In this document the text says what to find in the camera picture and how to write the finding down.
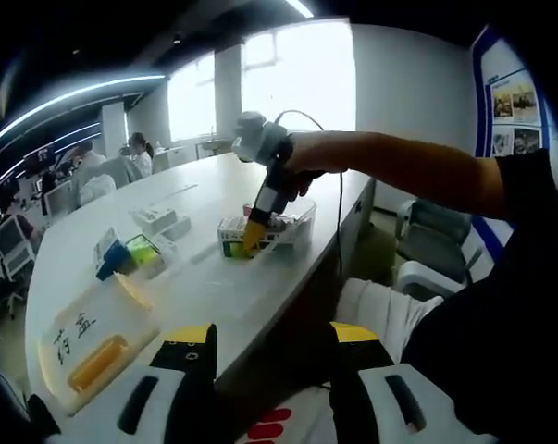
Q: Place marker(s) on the person's white trousers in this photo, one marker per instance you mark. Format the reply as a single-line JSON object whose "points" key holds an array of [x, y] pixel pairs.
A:
{"points": [[380, 310]]}

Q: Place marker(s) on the person's black shirt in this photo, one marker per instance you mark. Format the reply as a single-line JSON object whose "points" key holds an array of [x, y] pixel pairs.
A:
{"points": [[514, 324]]}

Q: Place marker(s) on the person's right hand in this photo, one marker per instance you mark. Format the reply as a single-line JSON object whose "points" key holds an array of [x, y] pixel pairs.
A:
{"points": [[315, 152]]}

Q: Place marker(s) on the curved ceiling light strip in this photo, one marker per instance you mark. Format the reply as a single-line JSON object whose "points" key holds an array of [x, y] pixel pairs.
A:
{"points": [[98, 87]]}

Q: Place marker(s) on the bright green medicine box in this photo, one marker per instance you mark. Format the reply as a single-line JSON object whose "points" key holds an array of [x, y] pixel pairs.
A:
{"points": [[142, 247]]}

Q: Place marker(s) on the office chair draped with jacket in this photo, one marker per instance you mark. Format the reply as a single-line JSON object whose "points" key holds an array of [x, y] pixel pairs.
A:
{"points": [[98, 185]]}

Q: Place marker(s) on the clear plastic storage box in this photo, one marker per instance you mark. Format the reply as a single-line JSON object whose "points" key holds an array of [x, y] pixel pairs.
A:
{"points": [[306, 217]]}

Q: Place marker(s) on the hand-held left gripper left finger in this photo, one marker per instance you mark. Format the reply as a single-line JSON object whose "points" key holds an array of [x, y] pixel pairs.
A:
{"points": [[200, 361]]}

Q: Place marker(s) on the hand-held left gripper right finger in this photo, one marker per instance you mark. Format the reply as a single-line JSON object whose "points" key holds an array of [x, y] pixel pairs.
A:
{"points": [[362, 356]]}

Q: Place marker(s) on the blue white wall poster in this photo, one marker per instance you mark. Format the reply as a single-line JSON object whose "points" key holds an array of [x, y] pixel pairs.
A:
{"points": [[505, 65]]}

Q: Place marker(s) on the white mesh office chair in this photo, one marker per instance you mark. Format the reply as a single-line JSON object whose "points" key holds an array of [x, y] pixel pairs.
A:
{"points": [[58, 199], [12, 245]]}

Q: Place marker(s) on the straight ceiling light strip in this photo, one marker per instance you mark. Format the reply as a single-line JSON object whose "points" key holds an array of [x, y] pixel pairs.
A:
{"points": [[301, 8]]}

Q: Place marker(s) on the white chair armrest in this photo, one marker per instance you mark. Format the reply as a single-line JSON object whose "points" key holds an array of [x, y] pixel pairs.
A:
{"points": [[422, 277]]}

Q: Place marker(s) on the pink medicine box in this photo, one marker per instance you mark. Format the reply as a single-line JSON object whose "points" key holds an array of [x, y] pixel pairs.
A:
{"points": [[249, 210]]}

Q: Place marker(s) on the white cloth red marks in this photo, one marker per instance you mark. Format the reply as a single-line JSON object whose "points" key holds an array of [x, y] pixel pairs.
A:
{"points": [[269, 423]]}

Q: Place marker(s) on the plain white medicine box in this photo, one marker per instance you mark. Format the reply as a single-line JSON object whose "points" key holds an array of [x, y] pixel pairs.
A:
{"points": [[153, 216]]}

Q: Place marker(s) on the large window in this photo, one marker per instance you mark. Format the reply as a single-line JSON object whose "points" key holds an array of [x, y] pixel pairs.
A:
{"points": [[306, 78]]}

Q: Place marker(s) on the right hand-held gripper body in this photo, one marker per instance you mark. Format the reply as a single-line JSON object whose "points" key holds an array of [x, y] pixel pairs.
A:
{"points": [[260, 139]]}

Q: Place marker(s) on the grey office chair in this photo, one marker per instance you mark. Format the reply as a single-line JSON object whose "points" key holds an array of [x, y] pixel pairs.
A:
{"points": [[440, 226]]}

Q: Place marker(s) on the blue white medicine box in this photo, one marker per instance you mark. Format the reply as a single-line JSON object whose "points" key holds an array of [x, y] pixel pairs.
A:
{"points": [[114, 261]]}

